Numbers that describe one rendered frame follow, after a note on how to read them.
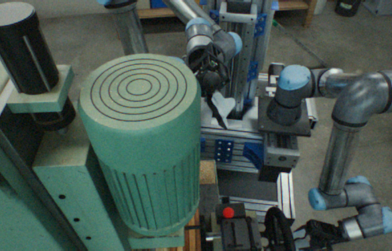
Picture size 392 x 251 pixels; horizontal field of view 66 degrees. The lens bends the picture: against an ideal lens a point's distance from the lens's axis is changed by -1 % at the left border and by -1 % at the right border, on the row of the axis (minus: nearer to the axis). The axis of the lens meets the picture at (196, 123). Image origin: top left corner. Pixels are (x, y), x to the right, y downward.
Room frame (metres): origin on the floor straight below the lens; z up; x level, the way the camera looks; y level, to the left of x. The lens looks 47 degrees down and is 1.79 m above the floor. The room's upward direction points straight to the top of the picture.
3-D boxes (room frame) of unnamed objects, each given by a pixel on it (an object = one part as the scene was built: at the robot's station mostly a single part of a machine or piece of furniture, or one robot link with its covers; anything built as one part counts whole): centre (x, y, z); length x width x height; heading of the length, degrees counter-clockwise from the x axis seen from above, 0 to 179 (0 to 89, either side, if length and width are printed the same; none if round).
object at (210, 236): (0.35, -0.05, 0.95); 0.09 x 0.07 x 0.09; 3
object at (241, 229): (0.36, -0.11, 0.99); 0.13 x 0.11 x 0.06; 3
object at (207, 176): (0.59, 0.01, 0.92); 0.14 x 0.09 x 0.04; 93
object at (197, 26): (0.76, -0.01, 1.32); 0.11 x 0.08 x 0.09; 3
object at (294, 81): (0.96, -0.40, 0.98); 0.13 x 0.12 x 0.14; 97
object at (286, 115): (0.96, -0.39, 0.87); 0.15 x 0.15 x 0.10
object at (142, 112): (0.33, 0.08, 1.35); 0.18 x 0.18 x 0.31
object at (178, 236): (0.33, 0.10, 1.03); 0.14 x 0.07 x 0.09; 93
